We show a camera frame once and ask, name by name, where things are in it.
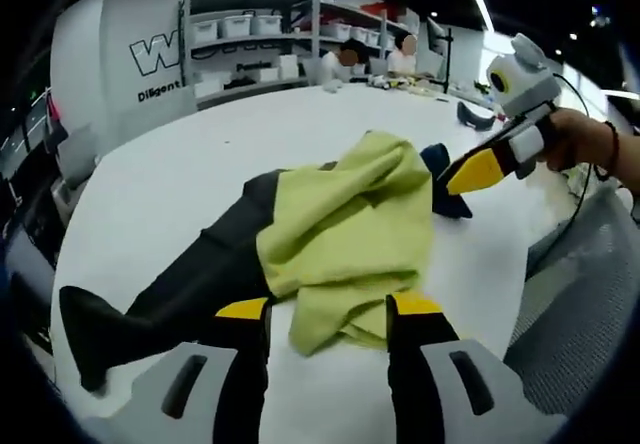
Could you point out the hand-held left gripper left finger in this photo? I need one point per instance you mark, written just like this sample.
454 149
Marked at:
240 364

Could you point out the white chair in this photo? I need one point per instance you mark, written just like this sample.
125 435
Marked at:
77 154

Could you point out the person's right hand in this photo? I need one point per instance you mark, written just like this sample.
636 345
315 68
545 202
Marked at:
575 139

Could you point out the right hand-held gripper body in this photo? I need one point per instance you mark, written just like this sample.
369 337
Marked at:
530 84

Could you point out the grey mesh office chair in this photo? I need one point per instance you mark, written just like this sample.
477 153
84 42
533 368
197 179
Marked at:
565 324

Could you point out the small white device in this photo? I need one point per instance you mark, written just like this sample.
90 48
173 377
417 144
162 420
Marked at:
332 87

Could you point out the yellow white tabletop clutter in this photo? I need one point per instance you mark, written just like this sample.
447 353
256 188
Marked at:
400 84

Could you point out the rows of white storage bins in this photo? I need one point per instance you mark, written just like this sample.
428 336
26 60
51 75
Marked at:
237 25

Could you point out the yellow blue black garment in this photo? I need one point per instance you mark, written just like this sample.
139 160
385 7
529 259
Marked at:
340 224

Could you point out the grey metal shelving rack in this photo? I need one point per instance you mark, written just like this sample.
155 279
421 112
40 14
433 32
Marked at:
186 49
384 34

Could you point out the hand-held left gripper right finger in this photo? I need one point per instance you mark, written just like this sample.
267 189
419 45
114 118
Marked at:
415 364

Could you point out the dark grey curved holder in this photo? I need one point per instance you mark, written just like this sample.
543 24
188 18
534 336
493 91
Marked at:
475 123

